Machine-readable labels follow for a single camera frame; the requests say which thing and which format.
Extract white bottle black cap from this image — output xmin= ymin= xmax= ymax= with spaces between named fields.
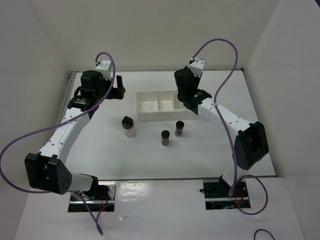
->
xmin=121 ymin=116 xmax=137 ymax=138

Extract spice jar black lid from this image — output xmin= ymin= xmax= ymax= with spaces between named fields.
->
xmin=161 ymin=130 xmax=170 ymax=146
xmin=174 ymin=120 xmax=185 ymax=137

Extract glass oil bottle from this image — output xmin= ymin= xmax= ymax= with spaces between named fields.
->
xmin=174 ymin=90 xmax=185 ymax=109
xmin=173 ymin=100 xmax=189 ymax=111

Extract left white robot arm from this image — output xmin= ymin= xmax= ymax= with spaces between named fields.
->
xmin=24 ymin=70 xmax=126 ymax=200

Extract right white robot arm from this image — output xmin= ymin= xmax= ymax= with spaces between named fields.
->
xmin=174 ymin=66 xmax=269 ymax=197

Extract white three-compartment tray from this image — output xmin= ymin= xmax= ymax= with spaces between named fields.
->
xmin=135 ymin=90 xmax=196 ymax=122

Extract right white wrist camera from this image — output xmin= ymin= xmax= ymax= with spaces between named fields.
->
xmin=188 ymin=57 xmax=206 ymax=79

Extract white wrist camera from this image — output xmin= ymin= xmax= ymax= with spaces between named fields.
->
xmin=95 ymin=60 xmax=112 ymax=80
xmin=188 ymin=57 xmax=206 ymax=79

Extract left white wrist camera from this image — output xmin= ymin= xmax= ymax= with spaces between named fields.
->
xmin=95 ymin=60 xmax=112 ymax=80

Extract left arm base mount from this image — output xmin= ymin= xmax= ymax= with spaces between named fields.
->
xmin=67 ymin=180 xmax=117 ymax=213

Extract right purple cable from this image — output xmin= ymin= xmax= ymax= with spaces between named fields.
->
xmin=191 ymin=37 xmax=270 ymax=215

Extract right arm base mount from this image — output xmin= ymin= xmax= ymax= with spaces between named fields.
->
xmin=199 ymin=178 xmax=251 ymax=210

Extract black cable on floor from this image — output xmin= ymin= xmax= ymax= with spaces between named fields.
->
xmin=253 ymin=228 xmax=276 ymax=240

